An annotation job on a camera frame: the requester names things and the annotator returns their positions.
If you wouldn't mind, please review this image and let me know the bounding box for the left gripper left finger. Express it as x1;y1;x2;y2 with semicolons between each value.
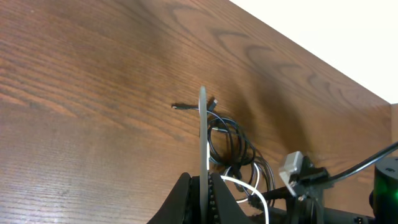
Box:
147;172;201;224

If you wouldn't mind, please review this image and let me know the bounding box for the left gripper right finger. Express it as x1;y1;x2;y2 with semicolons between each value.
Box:
207;173;253;224

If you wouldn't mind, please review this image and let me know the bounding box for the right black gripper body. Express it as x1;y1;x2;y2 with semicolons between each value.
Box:
262;187;376;224

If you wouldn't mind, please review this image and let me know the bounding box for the black USB cable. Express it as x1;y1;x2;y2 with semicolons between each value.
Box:
205;98;277;208

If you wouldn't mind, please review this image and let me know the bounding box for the white USB cable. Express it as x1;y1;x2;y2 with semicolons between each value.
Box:
198;85;270;224

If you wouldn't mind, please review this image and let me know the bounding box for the thin black cable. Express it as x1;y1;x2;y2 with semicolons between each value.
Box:
170;104;243;162

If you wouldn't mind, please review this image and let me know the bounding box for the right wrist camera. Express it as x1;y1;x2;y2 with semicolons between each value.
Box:
279;151;333;197

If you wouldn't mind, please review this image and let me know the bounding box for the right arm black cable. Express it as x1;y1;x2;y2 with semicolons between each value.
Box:
326;141;398;184

